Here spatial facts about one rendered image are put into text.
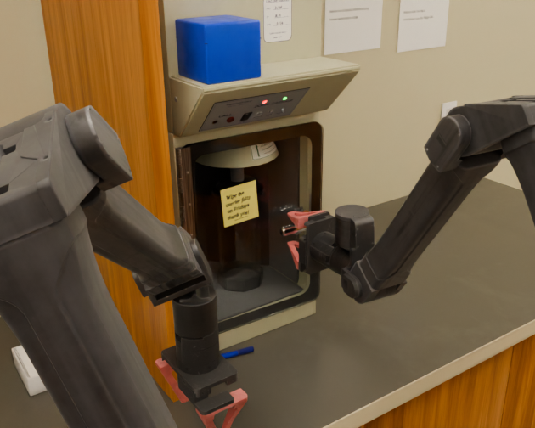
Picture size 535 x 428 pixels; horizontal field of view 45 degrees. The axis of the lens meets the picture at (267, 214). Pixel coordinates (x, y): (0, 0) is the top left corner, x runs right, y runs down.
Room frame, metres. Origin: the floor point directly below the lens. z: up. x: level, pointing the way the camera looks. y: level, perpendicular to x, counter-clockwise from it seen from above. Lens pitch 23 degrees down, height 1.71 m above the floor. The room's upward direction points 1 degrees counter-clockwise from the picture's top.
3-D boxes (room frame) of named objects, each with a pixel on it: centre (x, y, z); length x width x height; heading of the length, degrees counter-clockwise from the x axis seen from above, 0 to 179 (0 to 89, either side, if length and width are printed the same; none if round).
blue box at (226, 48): (1.05, 0.08, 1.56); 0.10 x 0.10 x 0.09; 34
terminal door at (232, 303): (1.14, 0.02, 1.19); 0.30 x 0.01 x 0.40; 122
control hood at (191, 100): (1.10, 0.00, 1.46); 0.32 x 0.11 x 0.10; 124
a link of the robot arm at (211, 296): (0.72, 0.10, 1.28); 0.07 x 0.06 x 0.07; 9
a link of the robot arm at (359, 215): (0.95, -0.15, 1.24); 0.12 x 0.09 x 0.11; 24
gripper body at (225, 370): (0.71, 0.09, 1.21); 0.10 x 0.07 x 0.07; 34
